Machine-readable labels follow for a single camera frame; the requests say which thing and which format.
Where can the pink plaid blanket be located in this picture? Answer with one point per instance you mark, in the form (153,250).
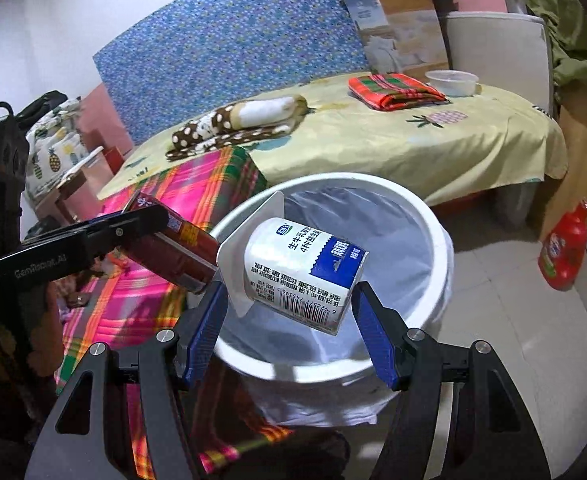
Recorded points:
(123,305)

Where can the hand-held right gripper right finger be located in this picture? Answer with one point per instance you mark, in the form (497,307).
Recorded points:
(373,335)

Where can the white yogurt cup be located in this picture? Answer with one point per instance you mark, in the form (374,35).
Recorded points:
(298,270)

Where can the red drink can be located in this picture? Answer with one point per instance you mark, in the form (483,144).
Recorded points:
(173,255)

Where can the white plastic bowl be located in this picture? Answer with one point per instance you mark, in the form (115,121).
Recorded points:
(453,82)

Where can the blue floral fabric panel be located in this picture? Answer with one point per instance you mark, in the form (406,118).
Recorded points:
(223,45)

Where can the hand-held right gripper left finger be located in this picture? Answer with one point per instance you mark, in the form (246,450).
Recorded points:
(208,322)

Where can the small wooden side table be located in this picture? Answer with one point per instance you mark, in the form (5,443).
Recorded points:
(83,180)

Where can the clear plastic bin liner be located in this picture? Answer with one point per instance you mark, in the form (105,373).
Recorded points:
(398,240)

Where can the red plaid folded cloth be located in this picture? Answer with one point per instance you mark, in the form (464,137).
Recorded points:
(393,90)

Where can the bed with yellow sheet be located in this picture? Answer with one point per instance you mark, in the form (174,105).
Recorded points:
(373,150)

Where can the cardboard quilt box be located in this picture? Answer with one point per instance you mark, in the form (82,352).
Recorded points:
(403,25)

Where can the pineapple print pillow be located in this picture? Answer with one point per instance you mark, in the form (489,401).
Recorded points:
(53,150)

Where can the green curtain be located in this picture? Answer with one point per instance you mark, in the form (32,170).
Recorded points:
(573,25)

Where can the white board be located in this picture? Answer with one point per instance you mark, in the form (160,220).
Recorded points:
(503,55)

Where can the brown polka-dot blanket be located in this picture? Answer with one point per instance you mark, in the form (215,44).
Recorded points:
(208,127)

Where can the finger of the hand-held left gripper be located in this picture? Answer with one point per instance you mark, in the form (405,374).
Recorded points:
(123,230)

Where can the red detergent bottle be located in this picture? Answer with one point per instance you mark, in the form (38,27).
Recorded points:
(563,255)

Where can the wooden cabinet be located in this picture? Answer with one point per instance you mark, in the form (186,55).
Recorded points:
(578,160)

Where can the white round bin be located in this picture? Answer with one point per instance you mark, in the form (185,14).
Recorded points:
(423,260)

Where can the black bag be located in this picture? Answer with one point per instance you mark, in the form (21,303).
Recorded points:
(43,105)

